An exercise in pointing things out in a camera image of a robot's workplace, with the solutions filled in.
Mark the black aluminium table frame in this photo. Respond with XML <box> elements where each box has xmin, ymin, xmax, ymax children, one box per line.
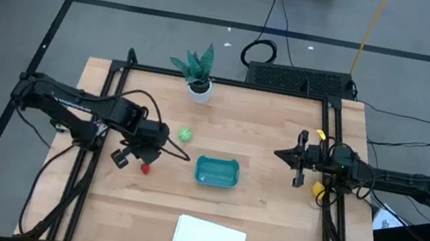
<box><xmin>13</xmin><ymin>34</ymin><xmax>411</xmax><ymax>241</ymax></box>

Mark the snake plant in white pot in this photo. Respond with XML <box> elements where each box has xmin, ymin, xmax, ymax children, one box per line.
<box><xmin>163</xmin><ymin>35</ymin><xmax>221</xmax><ymax>106</ymax></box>

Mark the black perforated computer case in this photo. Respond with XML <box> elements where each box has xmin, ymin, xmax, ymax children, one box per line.
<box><xmin>244</xmin><ymin>57</ymin><xmax>359</xmax><ymax>103</ymax></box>

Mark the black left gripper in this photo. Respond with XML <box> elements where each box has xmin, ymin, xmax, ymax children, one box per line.
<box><xmin>109</xmin><ymin>115</ymin><xmax>172</xmax><ymax>176</ymax></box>

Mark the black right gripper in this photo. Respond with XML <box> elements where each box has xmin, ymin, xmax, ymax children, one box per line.
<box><xmin>269</xmin><ymin>125</ymin><xmax>331</xmax><ymax>193</ymax></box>

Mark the black coiled cable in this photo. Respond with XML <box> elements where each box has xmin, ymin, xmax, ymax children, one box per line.
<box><xmin>238</xmin><ymin>0</ymin><xmax>288</xmax><ymax>73</ymax></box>

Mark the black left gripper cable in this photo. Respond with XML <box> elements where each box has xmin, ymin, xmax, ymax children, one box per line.
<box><xmin>109</xmin><ymin>86</ymin><xmax>202</xmax><ymax>163</ymax></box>

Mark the green round toy produce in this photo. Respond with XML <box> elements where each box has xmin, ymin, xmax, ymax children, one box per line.
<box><xmin>176</xmin><ymin>126</ymin><xmax>195</xmax><ymax>145</ymax></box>

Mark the black power cable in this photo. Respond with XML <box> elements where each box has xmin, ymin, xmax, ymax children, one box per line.
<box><xmin>16</xmin><ymin>136</ymin><xmax>79</xmax><ymax>241</ymax></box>

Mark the black floor cable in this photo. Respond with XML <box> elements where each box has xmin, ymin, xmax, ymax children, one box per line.
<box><xmin>269</xmin><ymin>0</ymin><xmax>306</xmax><ymax>68</ymax></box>

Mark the teal plastic tupperware container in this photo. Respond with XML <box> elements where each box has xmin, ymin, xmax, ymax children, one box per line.
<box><xmin>193</xmin><ymin>153</ymin><xmax>243</xmax><ymax>192</ymax></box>

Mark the yellow toy lemon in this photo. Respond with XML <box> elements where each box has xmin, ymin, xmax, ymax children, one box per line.
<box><xmin>310</xmin><ymin>180</ymin><xmax>327</xmax><ymax>201</ymax></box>

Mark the yellow cable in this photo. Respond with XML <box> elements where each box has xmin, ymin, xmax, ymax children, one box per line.
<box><xmin>349</xmin><ymin>0</ymin><xmax>391</xmax><ymax>81</ymax></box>

